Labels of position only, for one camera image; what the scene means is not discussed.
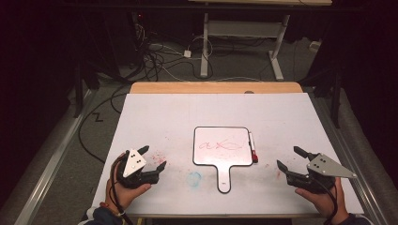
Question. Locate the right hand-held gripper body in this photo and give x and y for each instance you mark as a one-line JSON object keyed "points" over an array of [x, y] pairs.
{"points": [[325, 167]]}

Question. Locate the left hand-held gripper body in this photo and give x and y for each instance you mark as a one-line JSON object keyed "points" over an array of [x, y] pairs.
{"points": [[134, 163]]}

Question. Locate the red whiteboard marker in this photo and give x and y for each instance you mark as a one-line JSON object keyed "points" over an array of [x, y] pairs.
{"points": [[252, 146]]}

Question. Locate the person's right hand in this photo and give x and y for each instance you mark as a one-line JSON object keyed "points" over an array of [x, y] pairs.
{"points": [[327, 201]]}

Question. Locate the person's left hand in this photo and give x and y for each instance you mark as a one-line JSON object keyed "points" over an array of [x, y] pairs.
{"points": [[120, 195]]}

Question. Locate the grey padded tube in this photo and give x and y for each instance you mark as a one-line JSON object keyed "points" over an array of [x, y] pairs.
{"points": [[369, 150]]}

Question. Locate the black stand leg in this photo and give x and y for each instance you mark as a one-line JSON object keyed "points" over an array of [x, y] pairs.
{"points": [[78, 93], [336, 100]]}

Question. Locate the large white table sheet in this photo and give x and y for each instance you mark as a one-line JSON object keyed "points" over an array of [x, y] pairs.
{"points": [[203, 112]]}

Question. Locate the white power adapter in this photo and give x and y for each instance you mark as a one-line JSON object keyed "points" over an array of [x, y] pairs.
{"points": [[187, 53]]}

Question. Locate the metal floor rail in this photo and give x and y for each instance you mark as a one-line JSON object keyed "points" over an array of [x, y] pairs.
{"points": [[53, 159], [347, 150]]}

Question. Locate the white metal desk frame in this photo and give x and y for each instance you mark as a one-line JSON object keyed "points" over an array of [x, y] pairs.
{"points": [[244, 28]]}

